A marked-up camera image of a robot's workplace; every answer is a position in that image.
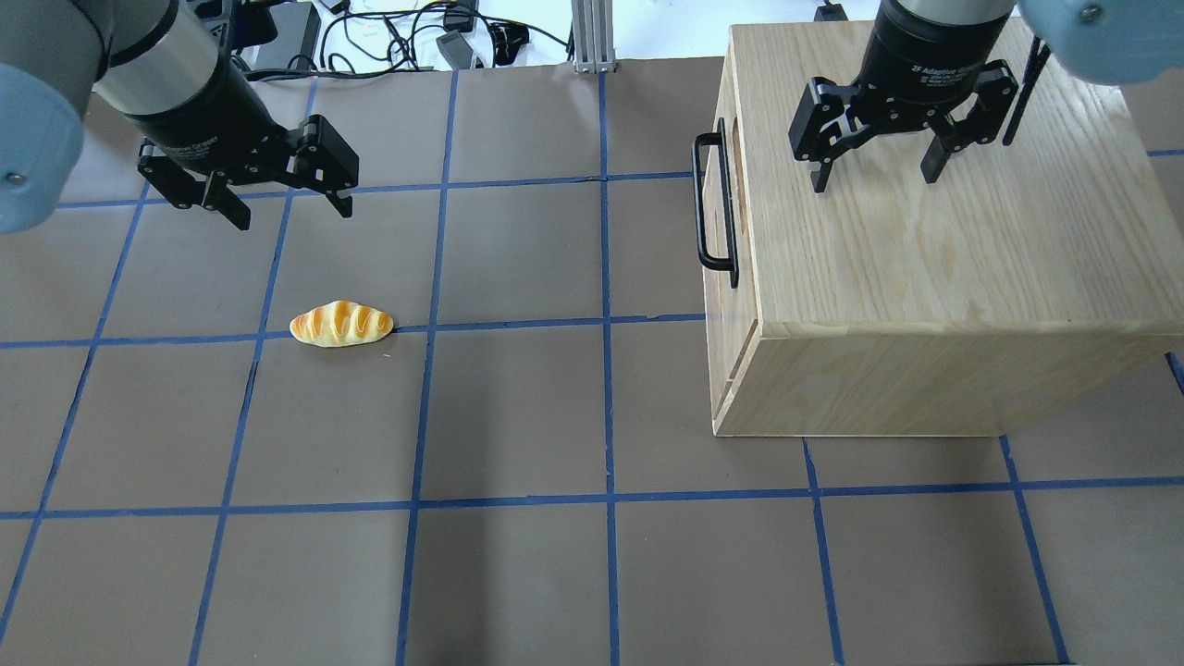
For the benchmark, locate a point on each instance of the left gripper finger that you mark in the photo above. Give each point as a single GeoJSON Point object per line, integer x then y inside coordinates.
{"type": "Point", "coordinates": [218, 197]}
{"type": "Point", "coordinates": [340, 197]}

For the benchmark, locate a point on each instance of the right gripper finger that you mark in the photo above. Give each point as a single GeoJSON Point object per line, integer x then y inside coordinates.
{"type": "Point", "coordinates": [948, 140]}
{"type": "Point", "coordinates": [825, 154]}

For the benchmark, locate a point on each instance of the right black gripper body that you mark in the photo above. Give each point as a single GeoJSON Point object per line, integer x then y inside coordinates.
{"type": "Point", "coordinates": [928, 51]}

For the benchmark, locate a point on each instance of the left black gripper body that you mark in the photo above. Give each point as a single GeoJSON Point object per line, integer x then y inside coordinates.
{"type": "Point", "coordinates": [211, 117]}

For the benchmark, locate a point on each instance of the black drawer handle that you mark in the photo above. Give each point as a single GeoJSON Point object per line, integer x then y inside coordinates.
{"type": "Point", "coordinates": [727, 263]}

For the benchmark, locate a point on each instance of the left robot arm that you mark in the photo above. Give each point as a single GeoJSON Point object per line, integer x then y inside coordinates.
{"type": "Point", "coordinates": [167, 68]}

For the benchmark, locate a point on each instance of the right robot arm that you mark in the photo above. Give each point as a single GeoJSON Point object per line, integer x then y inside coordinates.
{"type": "Point", "coordinates": [1104, 42]}

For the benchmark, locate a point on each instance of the wooden drawer cabinet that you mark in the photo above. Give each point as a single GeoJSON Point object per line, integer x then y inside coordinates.
{"type": "Point", "coordinates": [1024, 277]}

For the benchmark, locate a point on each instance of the toy bread roll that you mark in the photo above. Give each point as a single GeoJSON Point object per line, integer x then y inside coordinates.
{"type": "Point", "coordinates": [341, 324]}

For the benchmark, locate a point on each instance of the aluminium frame post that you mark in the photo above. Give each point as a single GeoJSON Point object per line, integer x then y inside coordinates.
{"type": "Point", "coordinates": [593, 49]}

